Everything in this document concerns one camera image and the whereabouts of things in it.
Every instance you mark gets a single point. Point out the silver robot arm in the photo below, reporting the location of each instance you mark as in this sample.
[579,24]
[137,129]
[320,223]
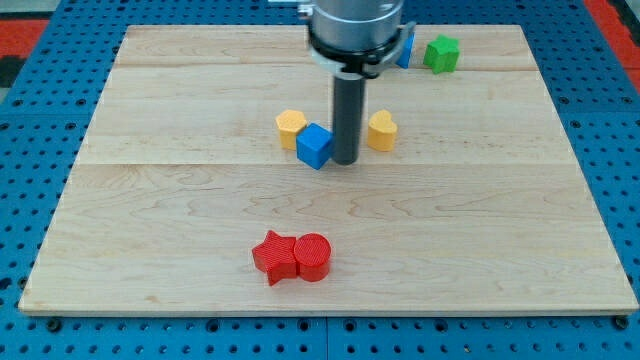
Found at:
[355,41]

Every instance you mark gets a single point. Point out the light wooden board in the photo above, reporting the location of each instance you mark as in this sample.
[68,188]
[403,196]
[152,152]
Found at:
[480,210]

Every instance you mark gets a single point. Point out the blue triangle block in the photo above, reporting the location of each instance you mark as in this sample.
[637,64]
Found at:
[403,60]

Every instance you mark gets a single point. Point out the yellow heart block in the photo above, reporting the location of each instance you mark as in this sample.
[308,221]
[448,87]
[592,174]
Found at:
[382,131]

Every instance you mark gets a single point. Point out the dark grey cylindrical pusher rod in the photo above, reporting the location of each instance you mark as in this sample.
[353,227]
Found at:
[347,115]

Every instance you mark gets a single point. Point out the red star block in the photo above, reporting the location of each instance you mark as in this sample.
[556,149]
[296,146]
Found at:
[274,256]

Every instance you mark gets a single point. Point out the green star block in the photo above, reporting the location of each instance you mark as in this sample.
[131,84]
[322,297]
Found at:
[442,54]

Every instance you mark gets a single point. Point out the blue cube block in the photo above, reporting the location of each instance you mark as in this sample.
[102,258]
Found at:
[314,146]

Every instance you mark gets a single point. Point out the red cylinder block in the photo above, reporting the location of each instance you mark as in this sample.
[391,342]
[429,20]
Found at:
[312,252]

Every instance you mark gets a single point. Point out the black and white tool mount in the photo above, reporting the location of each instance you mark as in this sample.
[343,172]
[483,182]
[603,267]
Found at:
[360,64]

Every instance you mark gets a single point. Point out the yellow hexagon block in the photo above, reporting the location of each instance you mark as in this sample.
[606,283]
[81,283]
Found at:
[290,123]

